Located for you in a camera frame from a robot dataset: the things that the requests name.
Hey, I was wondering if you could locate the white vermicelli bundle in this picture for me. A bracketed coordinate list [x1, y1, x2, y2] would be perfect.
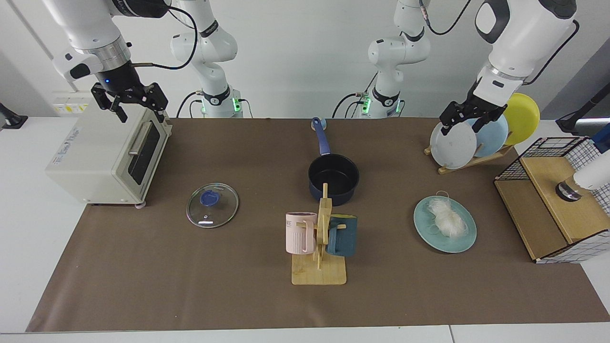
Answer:
[426, 191, 469, 239]

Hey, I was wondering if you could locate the glass lid with blue knob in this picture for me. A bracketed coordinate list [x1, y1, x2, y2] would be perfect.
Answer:
[186, 182, 239, 229]

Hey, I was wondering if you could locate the grey plate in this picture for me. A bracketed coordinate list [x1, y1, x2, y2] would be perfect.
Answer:
[429, 118, 478, 170]

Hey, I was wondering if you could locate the light blue plate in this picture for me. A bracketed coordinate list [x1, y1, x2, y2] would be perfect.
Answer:
[465, 112, 509, 158]

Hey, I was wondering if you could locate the wooden plate rack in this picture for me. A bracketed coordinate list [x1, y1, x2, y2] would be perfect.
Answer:
[424, 143, 515, 175]

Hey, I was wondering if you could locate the yellow plate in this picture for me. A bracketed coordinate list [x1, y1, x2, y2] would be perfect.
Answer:
[500, 93, 540, 146]

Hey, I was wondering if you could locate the teal plate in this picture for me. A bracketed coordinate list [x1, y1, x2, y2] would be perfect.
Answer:
[413, 196, 478, 253]

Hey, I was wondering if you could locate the pale toaster oven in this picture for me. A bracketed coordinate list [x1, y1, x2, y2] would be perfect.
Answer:
[45, 102, 173, 209]

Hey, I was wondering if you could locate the black stand with pole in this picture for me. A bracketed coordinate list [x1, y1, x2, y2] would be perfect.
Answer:
[556, 82, 610, 135]

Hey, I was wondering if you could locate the black stand foot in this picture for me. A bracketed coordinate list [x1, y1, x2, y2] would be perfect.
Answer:
[0, 102, 28, 130]

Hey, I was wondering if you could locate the dark teal cup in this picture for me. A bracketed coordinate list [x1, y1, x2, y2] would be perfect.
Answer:
[326, 215, 358, 258]

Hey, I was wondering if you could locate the brown table cloth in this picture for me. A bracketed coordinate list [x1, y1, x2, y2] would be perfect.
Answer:
[26, 118, 610, 333]

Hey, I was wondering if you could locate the pink cup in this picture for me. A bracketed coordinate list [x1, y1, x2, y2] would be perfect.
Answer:
[285, 212, 318, 255]

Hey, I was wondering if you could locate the wooden cup stand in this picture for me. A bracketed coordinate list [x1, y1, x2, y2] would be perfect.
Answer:
[291, 183, 347, 286]

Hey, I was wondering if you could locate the black base cable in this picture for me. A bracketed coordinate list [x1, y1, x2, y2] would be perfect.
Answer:
[332, 93, 368, 118]
[176, 91, 203, 118]

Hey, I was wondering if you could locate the white wall socket strip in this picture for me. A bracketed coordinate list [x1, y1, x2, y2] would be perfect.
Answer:
[51, 92, 93, 115]

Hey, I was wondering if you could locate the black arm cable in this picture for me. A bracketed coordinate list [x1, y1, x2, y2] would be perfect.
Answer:
[131, 5, 198, 71]
[418, 0, 473, 37]

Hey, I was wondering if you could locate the wire basket with wooden floor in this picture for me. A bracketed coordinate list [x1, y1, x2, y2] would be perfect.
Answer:
[494, 136, 610, 264]

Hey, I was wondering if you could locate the black pan with blue handle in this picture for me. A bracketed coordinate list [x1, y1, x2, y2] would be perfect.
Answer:
[308, 117, 360, 206]

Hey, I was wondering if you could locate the white tube with silver ring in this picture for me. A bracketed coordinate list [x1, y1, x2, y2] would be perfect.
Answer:
[555, 162, 610, 202]

